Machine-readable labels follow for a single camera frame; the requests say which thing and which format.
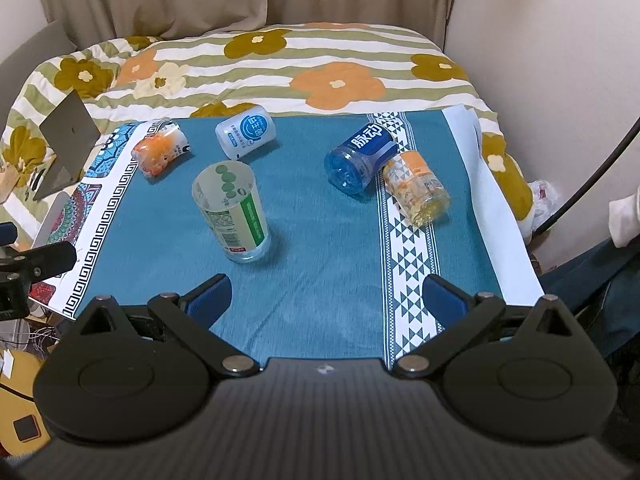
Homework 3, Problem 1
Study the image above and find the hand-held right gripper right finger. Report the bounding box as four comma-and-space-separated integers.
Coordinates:
392, 273, 577, 379

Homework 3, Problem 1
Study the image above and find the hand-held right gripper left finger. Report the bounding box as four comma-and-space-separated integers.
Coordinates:
75, 273, 261, 379

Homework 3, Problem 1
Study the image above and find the clear cup with green label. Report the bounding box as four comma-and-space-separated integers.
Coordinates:
192, 160, 272, 265

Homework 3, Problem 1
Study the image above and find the clear cup with orange label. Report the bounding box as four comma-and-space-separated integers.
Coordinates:
382, 149, 451, 228

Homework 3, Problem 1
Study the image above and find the orange fish print cup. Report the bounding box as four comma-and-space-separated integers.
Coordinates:
130, 124, 191, 180

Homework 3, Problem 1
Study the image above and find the blue translucent cup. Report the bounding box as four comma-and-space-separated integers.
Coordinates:
323, 122, 399, 192

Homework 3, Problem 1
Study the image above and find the white cup with blue label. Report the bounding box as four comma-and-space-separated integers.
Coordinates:
215, 103, 278, 162

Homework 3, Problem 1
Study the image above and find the teal patterned tablecloth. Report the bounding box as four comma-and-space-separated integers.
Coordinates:
30, 104, 547, 367

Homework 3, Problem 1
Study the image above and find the crumpled plastic bag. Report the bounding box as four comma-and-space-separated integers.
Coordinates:
523, 178, 567, 233

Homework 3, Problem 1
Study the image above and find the dark blue clothing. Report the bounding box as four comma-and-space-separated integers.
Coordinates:
539, 236, 640, 359

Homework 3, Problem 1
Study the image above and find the white cloth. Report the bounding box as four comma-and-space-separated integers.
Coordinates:
607, 194, 640, 249

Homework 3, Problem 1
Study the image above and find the grey laptop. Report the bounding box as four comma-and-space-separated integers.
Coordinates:
32, 88, 101, 201

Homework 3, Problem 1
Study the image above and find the floral striped blanket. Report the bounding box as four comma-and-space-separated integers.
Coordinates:
0, 22, 535, 251

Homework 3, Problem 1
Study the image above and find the grey headboard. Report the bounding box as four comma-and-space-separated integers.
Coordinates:
0, 20, 79, 131

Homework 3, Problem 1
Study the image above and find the black clamp mount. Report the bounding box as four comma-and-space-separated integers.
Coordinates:
0, 221, 79, 322

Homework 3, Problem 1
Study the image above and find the black cable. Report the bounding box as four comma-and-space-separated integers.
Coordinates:
536, 119, 640, 237

